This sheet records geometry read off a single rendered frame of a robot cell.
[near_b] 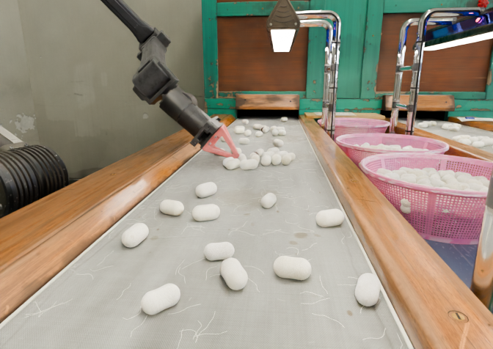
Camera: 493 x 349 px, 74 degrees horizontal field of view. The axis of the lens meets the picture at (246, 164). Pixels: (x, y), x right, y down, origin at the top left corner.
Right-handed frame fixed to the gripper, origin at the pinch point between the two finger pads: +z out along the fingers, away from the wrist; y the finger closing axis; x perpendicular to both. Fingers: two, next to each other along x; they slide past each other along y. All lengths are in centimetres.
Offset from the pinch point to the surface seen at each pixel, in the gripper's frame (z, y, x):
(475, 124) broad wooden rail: 66, 66, -57
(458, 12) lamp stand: 22, 33, -65
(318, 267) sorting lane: 11.7, -42.5, -7.8
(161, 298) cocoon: 1, -51, 0
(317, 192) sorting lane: 13.5, -19.4, -9.3
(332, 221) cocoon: 13.0, -33.6, -10.3
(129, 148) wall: -60, 178, 98
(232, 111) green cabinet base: -12, 89, 7
